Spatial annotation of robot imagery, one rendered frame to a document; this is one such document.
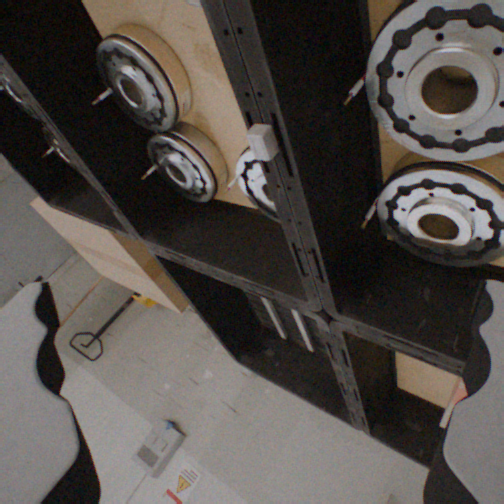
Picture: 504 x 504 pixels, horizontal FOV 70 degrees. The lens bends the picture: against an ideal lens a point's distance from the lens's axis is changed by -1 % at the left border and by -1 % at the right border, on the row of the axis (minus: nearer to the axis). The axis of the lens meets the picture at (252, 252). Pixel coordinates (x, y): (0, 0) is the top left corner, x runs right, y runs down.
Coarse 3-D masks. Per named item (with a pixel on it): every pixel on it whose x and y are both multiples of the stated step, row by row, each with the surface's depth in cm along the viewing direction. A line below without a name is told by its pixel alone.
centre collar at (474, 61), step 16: (448, 48) 19; (464, 48) 18; (416, 64) 20; (432, 64) 20; (448, 64) 19; (464, 64) 19; (480, 64) 18; (416, 80) 21; (480, 80) 19; (496, 80) 19; (416, 96) 21; (480, 96) 19; (496, 96) 19; (416, 112) 22; (432, 112) 22; (448, 112) 21; (464, 112) 21; (480, 112) 20; (448, 128) 22
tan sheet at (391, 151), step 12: (372, 0) 22; (384, 0) 22; (396, 0) 21; (372, 12) 23; (384, 12) 22; (372, 24) 23; (372, 36) 24; (444, 72) 23; (456, 72) 23; (384, 132) 29; (384, 144) 30; (396, 144) 29; (384, 156) 30; (396, 156) 30; (384, 168) 31; (384, 180) 32
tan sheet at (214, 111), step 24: (96, 0) 36; (120, 0) 34; (144, 0) 32; (168, 0) 31; (96, 24) 38; (120, 24) 36; (144, 24) 34; (168, 24) 33; (192, 24) 31; (192, 48) 33; (216, 48) 32; (192, 72) 36; (216, 72) 34; (192, 96) 38; (216, 96) 36; (192, 120) 42; (216, 120) 39; (240, 120) 37; (216, 144) 42; (240, 144) 40; (240, 192) 47
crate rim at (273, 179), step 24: (216, 0) 17; (216, 24) 18; (0, 48) 33; (240, 72) 19; (240, 96) 21; (48, 120) 39; (72, 144) 41; (264, 168) 24; (120, 216) 49; (288, 216) 27; (144, 240) 51; (288, 240) 29; (216, 264) 44; (264, 288) 40; (312, 288) 33
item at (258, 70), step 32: (224, 0) 17; (256, 0) 16; (256, 32) 17; (256, 64) 18; (256, 96) 20; (288, 128) 21; (288, 160) 23; (288, 192) 25; (320, 256) 28; (320, 288) 32; (352, 320) 34; (448, 352) 29
